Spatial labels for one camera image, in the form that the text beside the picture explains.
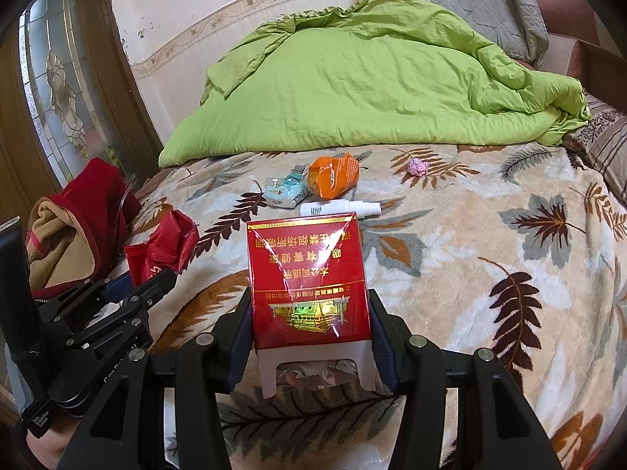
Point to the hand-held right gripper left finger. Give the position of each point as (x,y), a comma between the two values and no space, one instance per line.
(242,347)

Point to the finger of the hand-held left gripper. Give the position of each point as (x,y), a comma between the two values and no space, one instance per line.
(152,289)
(117,286)

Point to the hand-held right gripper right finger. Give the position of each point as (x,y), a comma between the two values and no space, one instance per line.
(387,352)

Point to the red foil wrapper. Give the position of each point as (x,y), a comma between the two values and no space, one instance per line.
(166,245)

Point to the red cigarette box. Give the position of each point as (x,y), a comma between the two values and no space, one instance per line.
(303,279)

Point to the person's left forearm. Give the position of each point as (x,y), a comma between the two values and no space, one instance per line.
(44,453)

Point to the red garment with beige lining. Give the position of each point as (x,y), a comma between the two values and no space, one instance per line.
(93,196)

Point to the leaf print blanket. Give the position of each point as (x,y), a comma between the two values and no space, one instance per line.
(465,254)

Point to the white spray bottle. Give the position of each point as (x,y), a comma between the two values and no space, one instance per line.
(323,209)

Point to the light blue wipes packet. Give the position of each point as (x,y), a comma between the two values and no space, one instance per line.
(284,191)

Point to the orange plastic packet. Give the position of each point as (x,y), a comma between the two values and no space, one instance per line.
(335,174)

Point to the pink crumpled paper ball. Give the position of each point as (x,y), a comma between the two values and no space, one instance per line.
(417,166)

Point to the wooden door with glass pane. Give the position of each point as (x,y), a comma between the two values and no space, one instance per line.
(63,73)

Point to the green duvet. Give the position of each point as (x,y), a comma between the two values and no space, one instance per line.
(367,73)

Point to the striped pillow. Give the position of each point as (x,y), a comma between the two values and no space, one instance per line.
(610,142)

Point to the brown upholstered headboard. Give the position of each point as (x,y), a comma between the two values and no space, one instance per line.
(568,19)

